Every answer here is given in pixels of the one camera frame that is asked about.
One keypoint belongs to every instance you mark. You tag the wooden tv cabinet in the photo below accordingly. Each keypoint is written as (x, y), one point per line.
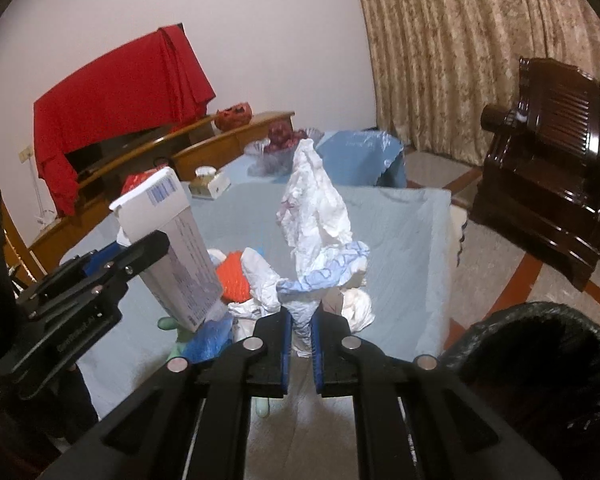
(194, 146)

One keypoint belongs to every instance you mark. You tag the dark red apples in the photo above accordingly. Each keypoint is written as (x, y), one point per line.
(282, 137)

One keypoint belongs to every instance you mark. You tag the blue grey tablecloth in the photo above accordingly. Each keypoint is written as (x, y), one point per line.
(414, 238)

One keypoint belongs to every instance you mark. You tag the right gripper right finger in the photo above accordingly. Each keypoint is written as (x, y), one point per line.
(415, 420)

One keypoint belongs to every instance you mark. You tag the dark wooden armchair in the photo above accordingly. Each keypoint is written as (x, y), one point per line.
(540, 185)

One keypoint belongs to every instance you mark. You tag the red cloth cover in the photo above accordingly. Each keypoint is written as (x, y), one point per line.
(152, 81)

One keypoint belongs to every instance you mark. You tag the green rubber glove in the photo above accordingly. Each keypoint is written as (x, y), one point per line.
(183, 335)

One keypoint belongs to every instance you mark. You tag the white paper box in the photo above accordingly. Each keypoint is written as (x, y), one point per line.
(184, 281)

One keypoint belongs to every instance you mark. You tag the orange foam net pad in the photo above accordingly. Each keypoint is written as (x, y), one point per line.
(235, 285)

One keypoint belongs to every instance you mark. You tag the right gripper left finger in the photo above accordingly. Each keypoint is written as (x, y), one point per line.
(188, 421)

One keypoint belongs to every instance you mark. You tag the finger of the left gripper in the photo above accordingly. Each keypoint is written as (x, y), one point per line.
(132, 260)

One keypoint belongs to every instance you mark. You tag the black trash bin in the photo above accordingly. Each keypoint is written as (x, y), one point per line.
(538, 366)

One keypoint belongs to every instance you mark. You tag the beige patterned curtain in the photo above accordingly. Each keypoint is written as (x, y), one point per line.
(437, 63)

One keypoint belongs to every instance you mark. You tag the white tissue box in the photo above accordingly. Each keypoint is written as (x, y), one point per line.
(208, 183)

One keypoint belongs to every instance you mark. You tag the white plastic bag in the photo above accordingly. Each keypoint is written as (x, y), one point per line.
(330, 264)

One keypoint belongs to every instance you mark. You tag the light blue small tablecloth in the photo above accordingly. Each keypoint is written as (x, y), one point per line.
(354, 158)

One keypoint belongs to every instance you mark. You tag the glass fruit bowl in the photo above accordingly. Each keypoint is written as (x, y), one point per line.
(274, 164)

